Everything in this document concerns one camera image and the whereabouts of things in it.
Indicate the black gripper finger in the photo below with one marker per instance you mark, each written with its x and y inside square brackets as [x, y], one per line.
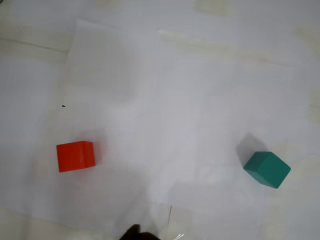
[149, 237]
[132, 232]

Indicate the red cube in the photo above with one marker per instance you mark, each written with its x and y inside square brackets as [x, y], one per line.
[75, 157]

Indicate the teal blue cube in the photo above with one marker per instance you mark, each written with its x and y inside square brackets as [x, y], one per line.
[267, 170]

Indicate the beige masking tape strip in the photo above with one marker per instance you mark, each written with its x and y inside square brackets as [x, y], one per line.
[212, 47]

